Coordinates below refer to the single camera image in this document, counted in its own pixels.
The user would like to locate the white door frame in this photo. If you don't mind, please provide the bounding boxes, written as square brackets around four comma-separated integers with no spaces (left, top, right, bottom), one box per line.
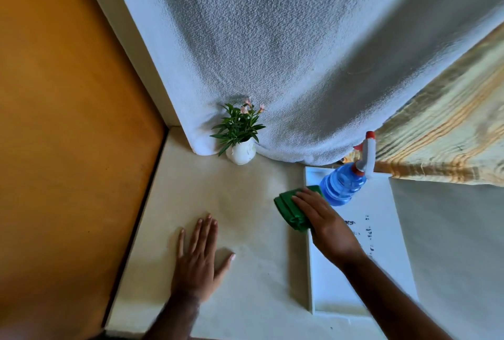
[73,0,182,129]

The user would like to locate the person's right forearm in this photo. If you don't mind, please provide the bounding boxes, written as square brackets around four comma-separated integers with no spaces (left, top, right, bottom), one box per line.
[342,251,454,340]

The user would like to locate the orange wooden door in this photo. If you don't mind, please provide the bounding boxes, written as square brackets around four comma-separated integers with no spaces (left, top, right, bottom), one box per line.
[0,0,166,340]

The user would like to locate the person's right hand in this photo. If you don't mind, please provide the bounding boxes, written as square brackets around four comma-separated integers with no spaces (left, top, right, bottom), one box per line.
[291,187,365,272]

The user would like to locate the white rectangular tray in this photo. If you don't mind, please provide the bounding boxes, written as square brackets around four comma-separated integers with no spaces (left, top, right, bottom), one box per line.
[303,166,420,315]

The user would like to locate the person's left hand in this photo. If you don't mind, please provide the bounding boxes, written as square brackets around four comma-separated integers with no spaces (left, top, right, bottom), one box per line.
[170,214,236,305]

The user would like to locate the person's left forearm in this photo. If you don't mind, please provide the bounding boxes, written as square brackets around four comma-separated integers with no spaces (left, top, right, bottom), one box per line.
[143,292,202,340]

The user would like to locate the green plant in white pot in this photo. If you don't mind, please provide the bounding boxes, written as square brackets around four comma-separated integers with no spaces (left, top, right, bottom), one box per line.
[209,98,267,166]

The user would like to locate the yellow striped curtain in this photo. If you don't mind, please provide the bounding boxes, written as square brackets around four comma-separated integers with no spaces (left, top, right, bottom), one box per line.
[342,22,504,187]

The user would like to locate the green cleaning cloth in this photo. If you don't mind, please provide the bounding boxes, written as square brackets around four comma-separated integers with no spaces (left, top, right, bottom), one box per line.
[274,185,324,232]

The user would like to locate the blue spray bottle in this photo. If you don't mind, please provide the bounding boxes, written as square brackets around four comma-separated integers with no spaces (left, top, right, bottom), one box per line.
[319,131,377,207]

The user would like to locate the white terry towel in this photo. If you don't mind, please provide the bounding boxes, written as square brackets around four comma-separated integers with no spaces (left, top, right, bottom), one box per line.
[104,0,504,167]

